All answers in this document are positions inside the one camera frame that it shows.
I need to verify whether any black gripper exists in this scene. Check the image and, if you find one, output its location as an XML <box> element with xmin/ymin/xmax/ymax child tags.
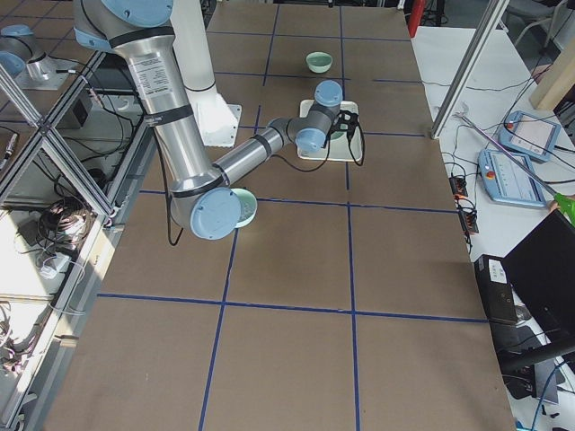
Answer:
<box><xmin>327</xmin><ymin>121</ymin><xmax>345</xmax><ymax>140</ymax></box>

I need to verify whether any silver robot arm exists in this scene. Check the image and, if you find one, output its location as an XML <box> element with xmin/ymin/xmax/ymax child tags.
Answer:
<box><xmin>73</xmin><ymin>1</ymin><xmax>343</xmax><ymax>240</ymax></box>

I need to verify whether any cream bear serving tray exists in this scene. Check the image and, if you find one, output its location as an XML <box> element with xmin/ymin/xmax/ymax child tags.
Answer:
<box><xmin>296</xmin><ymin>100</ymin><xmax>363</xmax><ymax>163</ymax></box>

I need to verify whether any green bowl left side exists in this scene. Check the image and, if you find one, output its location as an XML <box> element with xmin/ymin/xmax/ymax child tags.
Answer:
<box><xmin>305</xmin><ymin>51</ymin><xmax>333</xmax><ymax>74</ymax></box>

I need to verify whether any green bowl with ice cubes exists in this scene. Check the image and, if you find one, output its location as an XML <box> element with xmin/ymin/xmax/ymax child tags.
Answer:
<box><xmin>230</xmin><ymin>189</ymin><xmax>258</xmax><ymax>229</ymax></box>

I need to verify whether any blue teach pendant near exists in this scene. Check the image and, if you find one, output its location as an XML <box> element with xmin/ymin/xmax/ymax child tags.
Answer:
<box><xmin>477</xmin><ymin>149</ymin><xmax>546</xmax><ymax>208</ymax></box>

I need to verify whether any blue teach pendant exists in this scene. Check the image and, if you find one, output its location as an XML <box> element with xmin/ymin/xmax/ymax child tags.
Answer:
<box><xmin>499</xmin><ymin>110</ymin><xmax>561</xmax><ymax>163</ymax></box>
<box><xmin>477</xmin><ymin>149</ymin><xmax>546</xmax><ymax>208</ymax></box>

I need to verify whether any blue teach pendant far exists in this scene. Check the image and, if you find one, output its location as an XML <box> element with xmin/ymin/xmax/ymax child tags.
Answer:
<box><xmin>499</xmin><ymin>110</ymin><xmax>561</xmax><ymax>163</ymax></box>

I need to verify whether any black desktop box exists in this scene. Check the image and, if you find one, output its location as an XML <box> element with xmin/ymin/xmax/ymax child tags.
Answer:
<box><xmin>473</xmin><ymin>254</ymin><xmax>518</xmax><ymax>325</ymax></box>

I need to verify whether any metal reacher grabber stick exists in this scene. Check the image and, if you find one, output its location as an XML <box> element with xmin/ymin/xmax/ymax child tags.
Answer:
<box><xmin>453</xmin><ymin>111</ymin><xmax>575</xmax><ymax>224</ymax></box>

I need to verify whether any black computer monitor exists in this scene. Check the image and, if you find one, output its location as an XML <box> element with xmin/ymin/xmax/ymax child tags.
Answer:
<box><xmin>500</xmin><ymin>210</ymin><xmax>574</xmax><ymax>372</ymax></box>

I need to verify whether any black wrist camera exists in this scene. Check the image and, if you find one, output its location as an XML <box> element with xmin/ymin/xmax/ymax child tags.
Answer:
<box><xmin>335</xmin><ymin>110</ymin><xmax>359</xmax><ymax>136</ymax></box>

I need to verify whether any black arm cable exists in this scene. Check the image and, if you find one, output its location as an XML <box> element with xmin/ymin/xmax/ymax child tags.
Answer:
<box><xmin>274</xmin><ymin>129</ymin><xmax>366</xmax><ymax>172</ymax></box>

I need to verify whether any white camera stand base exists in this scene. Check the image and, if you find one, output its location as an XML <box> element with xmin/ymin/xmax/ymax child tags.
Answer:
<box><xmin>170</xmin><ymin>0</ymin><xmax>242</xmax><ymax>147</ymax></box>

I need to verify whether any aluminium frame post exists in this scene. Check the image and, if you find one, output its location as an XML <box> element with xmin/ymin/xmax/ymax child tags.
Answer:
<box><xmin>430</xmin><ymin>0</ymin><xmax>509</xmax><ymax>139</ymax></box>

